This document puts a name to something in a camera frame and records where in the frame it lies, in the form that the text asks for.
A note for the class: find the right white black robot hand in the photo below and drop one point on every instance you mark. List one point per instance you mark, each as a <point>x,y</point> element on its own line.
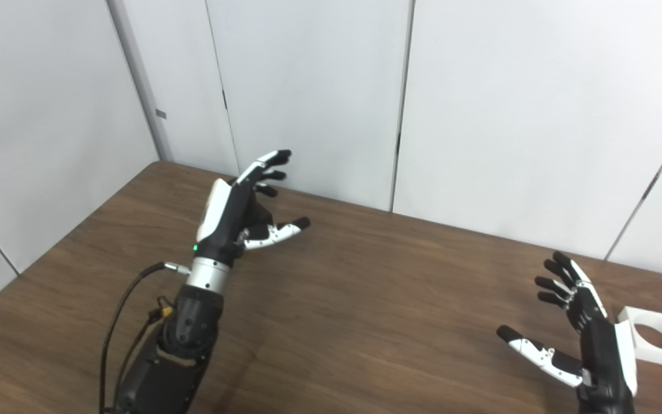
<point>601,356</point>

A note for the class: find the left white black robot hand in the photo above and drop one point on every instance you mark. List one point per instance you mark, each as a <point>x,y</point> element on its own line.
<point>222,230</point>

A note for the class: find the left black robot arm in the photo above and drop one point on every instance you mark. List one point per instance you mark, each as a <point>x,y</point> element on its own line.
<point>190,322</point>

